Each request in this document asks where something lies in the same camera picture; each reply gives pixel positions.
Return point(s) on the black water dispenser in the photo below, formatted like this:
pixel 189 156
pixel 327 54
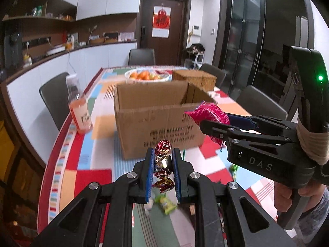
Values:
pixel 12 49

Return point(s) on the shallow woven basket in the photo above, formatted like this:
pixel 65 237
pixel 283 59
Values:
pixel 97 40

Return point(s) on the pile of oranges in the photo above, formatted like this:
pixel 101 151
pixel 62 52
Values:
pixel 142 76

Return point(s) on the white tray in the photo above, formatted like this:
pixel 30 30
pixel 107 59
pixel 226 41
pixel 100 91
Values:
pixel 55 51

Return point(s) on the orange drink bottle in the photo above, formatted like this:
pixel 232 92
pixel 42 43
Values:
pixel 79 113

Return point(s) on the white intercom panel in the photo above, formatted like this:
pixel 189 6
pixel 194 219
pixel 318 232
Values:
pixel 197 30

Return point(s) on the black box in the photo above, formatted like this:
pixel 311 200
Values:
pixel 111 36

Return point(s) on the person's right hand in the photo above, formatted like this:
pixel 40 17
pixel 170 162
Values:
pixel 281 195

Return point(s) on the small green candy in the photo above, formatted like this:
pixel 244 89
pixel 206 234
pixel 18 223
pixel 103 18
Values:
pixel 234 169

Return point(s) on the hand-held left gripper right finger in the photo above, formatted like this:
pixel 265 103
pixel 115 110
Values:
pixel 177 176

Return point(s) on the dark chair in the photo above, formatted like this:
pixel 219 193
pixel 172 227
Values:
pixel 141 56
pixel 55 97
pixel 259 103
pixel 214 73

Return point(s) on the cardboard box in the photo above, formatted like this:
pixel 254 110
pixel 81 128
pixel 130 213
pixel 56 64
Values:
pixel 154 123

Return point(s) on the dark cloth bundle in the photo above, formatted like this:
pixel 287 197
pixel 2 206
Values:
pixel 195 47

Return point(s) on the black glass sliding door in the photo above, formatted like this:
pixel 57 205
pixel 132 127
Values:
pixel 272 30

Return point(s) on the pink snack packet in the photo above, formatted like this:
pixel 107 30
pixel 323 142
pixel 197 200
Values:
pixel 205 113

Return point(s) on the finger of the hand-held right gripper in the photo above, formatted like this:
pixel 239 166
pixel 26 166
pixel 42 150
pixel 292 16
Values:
pixel 240 122
pixel 218 131

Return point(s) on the white storage shelf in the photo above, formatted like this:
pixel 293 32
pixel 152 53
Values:
pixel 198 59

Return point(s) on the wicker box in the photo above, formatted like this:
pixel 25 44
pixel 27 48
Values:
pixel 192 78

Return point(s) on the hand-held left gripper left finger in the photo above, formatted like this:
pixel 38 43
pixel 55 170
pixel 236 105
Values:
pixel 149 176

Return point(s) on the colourful patchwork tablecloth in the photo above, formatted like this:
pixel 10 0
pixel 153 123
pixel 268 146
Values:
pixel 95 159

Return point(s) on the green wrapped candy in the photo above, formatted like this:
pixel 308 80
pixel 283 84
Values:
pixel 165 204

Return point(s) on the red gold candy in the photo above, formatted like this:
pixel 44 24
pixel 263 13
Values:
pixel 163 163

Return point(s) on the white fruit basket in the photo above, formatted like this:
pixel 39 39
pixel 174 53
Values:
pixel 164 76

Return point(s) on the wooden wall shelf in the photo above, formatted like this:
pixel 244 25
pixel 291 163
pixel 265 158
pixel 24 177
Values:
pixel 38 18

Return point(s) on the wooden shelving unit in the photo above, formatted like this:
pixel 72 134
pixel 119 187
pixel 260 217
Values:
pixel 18 175

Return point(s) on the red wall poster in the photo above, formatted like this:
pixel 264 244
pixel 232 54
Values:
pixel 161 20

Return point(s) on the white wrapped candy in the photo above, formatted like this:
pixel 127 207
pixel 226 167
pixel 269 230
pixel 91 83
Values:
pixel 148 207

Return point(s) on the white counter cabinet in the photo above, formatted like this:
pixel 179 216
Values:
pixel 102 56

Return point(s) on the small yellow-capped bottle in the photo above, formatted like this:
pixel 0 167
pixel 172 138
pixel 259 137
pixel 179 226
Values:
pixel 27 59

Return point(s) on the white desk lamp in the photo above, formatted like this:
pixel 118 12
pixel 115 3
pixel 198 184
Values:
pixel 91 34

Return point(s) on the dark brown door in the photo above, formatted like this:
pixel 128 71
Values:
pixel 180 18

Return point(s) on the white card holder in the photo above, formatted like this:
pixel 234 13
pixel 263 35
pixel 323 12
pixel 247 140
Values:
pixel 127 36

